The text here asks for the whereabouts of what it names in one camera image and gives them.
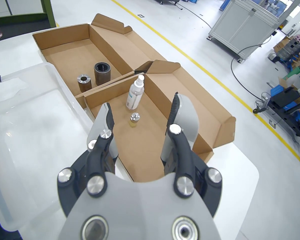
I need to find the small clear spray bottle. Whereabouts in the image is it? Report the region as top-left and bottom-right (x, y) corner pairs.
(126, 75), (145, 110)

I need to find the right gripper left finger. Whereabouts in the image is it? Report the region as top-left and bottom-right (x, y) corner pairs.
(57, 102), (120, 218)

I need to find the shallow cardboard box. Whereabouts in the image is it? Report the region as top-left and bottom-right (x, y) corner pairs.
(75, 60), (237, 183)
(32, 13), (169, 103)

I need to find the small grey metal bush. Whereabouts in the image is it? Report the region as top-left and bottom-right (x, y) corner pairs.
(77, 74), (93, 93)

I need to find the large dark metal bush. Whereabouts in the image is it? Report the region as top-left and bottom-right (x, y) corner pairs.
(94, 62), (112, 86)

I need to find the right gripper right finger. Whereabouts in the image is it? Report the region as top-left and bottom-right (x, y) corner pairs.
(160, 92), (223, 218)

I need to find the black cable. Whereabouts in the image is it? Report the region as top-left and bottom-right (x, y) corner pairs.
(175, 1), (273, 103)

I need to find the small metal and brass shaft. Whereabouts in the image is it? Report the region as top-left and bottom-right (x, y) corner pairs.
(129, 112), (140, 128)

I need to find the deep clear plastic tray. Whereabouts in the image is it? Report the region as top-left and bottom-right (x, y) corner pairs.
(0, 62), (96, 232)

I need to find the white cabinet with aluminium frame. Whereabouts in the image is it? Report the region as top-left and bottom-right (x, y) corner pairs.
(207, 0), (287, 63)

